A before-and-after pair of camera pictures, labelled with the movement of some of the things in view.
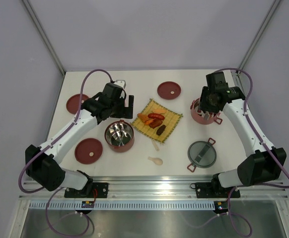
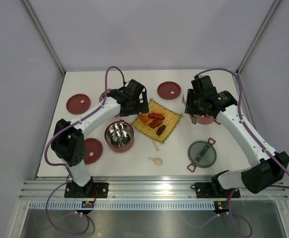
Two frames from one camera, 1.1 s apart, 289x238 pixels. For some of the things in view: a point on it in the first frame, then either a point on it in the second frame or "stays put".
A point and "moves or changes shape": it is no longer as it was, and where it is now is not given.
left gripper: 125,112 to 143,108
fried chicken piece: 142,117 stays put
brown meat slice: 155,123 stays put
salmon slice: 159,111 stays put
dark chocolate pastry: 161,130 stays put
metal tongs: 205,114 moves or changes shape
